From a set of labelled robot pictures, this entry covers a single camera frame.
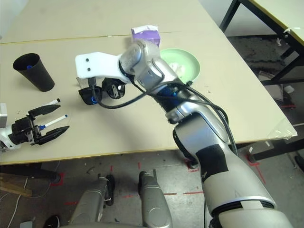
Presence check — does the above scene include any thin white floor cable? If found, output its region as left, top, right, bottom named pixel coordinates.
left=4, top=163, right=60, bottom=228

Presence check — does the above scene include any grey robot right leg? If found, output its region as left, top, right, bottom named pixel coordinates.
left=138, top=169, right=173, bottom=228

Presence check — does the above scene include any white marker blue cap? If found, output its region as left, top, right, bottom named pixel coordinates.
left=39, top=114, right=68, bottom=130

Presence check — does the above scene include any black plastic cup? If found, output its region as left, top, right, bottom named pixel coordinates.
left=12, top=53, right=56, bottom=92

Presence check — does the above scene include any white tissue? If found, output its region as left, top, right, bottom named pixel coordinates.
left=170, top=62, right=188, bottom=76

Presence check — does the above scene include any brown wooden block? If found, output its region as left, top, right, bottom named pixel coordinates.
left=0, top=177, right=33, bottom=197

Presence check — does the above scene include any dark floor mat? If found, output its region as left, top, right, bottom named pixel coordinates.
left=228, top=35, right=288, bottom=69

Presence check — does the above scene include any grey robot leg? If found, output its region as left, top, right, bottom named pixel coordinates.
left=68, top=174, right=116, bottom=228
left=138, top=169, right=173, bottom=228

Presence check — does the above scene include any light green plate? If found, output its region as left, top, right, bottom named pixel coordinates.
left=159, top=48, right=201, bottom=83

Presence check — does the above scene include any grey robot left leg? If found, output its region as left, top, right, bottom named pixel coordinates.
left=68, top=174, right=116, bottom=228

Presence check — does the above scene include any grey glasses case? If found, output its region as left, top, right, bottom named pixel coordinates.
left=76, top=76, right=90, bottom=88

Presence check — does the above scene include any purple tissue pack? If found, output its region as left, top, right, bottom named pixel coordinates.
left=130, top=23, right=160, bottom=47

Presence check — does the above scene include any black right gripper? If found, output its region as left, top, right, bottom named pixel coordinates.
left=101, top=77, right=126, bottom=98

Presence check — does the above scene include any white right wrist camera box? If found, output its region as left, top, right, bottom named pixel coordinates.
left=75, top=51, right=131, bottom=84

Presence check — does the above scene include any side table metal frame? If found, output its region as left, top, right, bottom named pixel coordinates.
left=219, top=0, right=304, bottom=86

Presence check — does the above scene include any black white sneaker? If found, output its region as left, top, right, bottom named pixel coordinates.
left=45, top=215, right=61, bottom=228

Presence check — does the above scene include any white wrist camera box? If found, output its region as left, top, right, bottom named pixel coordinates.
left=75, top=51, right=131, bottom=84
left=0, top=102, right=8, bottom=130

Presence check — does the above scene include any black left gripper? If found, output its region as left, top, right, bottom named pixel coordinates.
left=8, top=105, right=70, bottom=146

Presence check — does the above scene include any small grey floor box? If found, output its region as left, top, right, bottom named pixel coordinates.
left=20, top=219, right=36, bottom=228

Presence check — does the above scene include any clear plastic film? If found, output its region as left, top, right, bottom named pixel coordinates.
left=270, top=117, right=298, bottom=140

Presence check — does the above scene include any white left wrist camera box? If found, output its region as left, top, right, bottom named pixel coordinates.
left=0, top=102, right=8, bottom=130

